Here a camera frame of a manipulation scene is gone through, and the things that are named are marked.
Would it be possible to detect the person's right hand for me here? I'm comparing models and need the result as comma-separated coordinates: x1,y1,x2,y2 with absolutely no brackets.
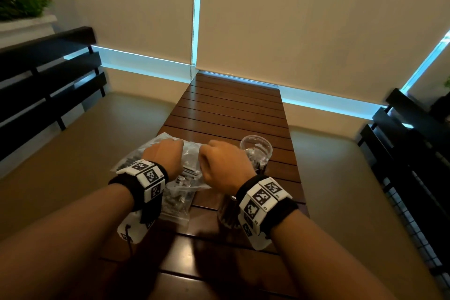
198,140,257,195

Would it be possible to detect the person's left hand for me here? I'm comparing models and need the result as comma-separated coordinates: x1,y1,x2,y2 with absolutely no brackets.
142,139,184,181

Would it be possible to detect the clear plastic zip bag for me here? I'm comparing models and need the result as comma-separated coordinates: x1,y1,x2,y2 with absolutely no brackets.
111,132,212,192

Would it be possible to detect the person's right forearm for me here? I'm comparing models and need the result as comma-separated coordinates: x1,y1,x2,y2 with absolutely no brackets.
271,209,398,300

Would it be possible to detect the person's left forearm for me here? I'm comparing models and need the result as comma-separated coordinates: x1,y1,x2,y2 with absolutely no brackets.
0,184,136,300

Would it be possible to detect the black wristband with marker blocks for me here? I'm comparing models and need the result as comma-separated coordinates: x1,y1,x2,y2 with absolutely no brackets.
235,175,299,240
108,159,169,225

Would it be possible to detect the clear plastic cup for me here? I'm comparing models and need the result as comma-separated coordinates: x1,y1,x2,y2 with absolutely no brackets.
239,135,274,174

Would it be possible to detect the clear bag of dark parts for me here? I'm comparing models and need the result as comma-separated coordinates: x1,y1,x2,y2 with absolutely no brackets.
160,184,197,226

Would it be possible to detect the dark glass jar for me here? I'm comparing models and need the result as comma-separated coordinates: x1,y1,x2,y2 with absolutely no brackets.
217,192,244,230

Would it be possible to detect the black slatted bench back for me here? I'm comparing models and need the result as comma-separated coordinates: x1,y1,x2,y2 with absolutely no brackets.
0,26,108,171
357,88,450,277

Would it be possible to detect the wide beige roller blind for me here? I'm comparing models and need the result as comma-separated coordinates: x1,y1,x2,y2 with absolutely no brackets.
195,0,450,106

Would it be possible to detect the white planter box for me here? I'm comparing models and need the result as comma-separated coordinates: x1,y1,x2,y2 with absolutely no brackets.
0,14,58,49

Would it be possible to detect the narrow beige roller blind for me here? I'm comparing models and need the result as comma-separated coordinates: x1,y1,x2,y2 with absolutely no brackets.
409,46,450,109

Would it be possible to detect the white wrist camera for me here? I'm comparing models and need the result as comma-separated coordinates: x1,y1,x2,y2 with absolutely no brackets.
117,210,156,243
239,215,273,251

